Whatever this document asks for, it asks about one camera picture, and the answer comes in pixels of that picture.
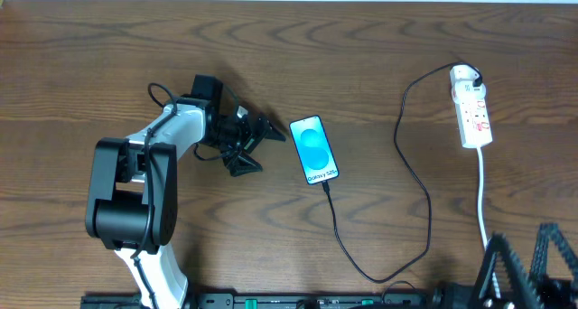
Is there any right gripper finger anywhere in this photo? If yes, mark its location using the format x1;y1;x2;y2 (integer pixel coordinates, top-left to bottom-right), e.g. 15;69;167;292
469;234;549;309
528;222;578;283

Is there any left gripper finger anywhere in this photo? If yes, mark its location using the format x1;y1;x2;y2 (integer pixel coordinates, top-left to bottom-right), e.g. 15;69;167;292
257;113;286;142
223;151;263;177

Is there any blue Samsung Galaxy smartphone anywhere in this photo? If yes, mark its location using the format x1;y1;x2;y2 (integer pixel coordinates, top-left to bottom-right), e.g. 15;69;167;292
289;115;340;185

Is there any black USB charging cable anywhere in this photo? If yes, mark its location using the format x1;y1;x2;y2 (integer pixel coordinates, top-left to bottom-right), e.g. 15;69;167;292
321;61;484;285

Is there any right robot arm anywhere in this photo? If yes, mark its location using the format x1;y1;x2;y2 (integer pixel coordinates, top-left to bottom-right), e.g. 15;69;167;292
428;223;577;309

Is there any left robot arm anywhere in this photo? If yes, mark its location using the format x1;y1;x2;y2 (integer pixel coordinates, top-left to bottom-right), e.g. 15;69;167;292
85;75;285;308

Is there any white USB charger plug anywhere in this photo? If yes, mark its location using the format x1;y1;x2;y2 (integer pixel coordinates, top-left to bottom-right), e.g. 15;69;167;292
450;63;483;87

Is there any white power strip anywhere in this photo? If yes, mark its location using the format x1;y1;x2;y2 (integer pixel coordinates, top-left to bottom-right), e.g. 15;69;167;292
452;80;493;149

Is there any white power strip cord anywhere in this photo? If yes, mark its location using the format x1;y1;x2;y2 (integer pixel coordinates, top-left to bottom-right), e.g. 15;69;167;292
476;146;501;299

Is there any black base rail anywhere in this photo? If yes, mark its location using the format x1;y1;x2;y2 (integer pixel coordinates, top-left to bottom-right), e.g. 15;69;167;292
79;289;442;309

